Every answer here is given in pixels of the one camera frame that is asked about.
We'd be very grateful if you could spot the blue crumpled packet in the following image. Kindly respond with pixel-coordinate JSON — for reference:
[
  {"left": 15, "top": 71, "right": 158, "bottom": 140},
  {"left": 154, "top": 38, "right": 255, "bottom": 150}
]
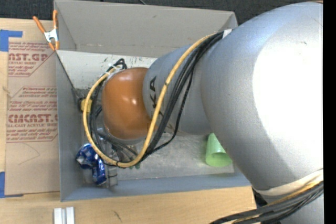
[{"left": 75, "top": 143, "right": 107, "bottom": 187}]

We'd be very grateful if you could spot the small yellow block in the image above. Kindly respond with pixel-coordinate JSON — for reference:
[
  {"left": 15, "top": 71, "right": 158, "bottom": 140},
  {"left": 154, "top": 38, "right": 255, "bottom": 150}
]
[{"left": 80, "top": 98, "right": 93, "bottom": 113}]

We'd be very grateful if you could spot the brown cardboard board red print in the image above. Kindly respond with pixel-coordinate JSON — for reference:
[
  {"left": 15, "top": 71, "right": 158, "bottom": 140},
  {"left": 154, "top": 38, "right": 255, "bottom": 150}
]
[{"left": 0, "top": 17, "right": 61, "bottom": 199}]

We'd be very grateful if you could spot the light green cup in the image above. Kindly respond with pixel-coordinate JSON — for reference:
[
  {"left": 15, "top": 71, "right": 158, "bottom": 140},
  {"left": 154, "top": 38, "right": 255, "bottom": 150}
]
[{"left": 204, "top": 133, "right": 234, "bottom": 168}]

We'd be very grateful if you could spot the grey metal bin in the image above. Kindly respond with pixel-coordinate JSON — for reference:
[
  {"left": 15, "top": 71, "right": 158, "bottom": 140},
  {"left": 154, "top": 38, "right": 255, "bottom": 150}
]
[{"left": 53, "top": 0, "right": 253, "bottom": 202}]

